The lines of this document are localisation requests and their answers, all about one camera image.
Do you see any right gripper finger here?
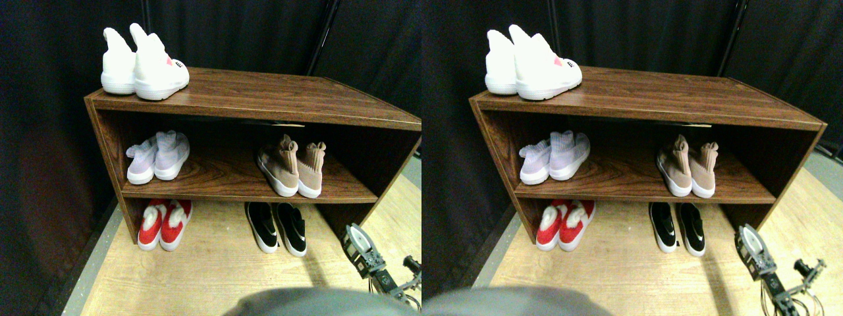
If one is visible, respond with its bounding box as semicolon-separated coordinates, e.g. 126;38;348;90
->
735;224;778;279
341;223;388;278

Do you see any black shoe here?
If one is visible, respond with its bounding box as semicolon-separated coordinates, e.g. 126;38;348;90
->
273;203;308;257
649;202;679;253
676;203;707;257
244;202;280;254

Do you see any tan shoe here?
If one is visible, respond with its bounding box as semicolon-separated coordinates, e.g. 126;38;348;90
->
257;135;300;198
296;142;327;199
690;142;720;199
657;135;693;198

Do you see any red shoe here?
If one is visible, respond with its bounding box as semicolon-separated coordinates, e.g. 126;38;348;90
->
159;199;193;252
558;200;597;252
535;201;568;251
137;200;168;251

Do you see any brown shoe rack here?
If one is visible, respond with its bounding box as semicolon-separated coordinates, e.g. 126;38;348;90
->
84;67;422;246
469;66;828;243

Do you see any lilac shoe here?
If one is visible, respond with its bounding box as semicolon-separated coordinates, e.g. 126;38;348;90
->
126;136;160;185
548;130;591;181
519;138;553;186
153;130;191;181

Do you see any white shoe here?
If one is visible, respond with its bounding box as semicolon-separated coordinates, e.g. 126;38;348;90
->
486;30;518;95
129;23;190;101
101;28;138;95
508;24;584;101

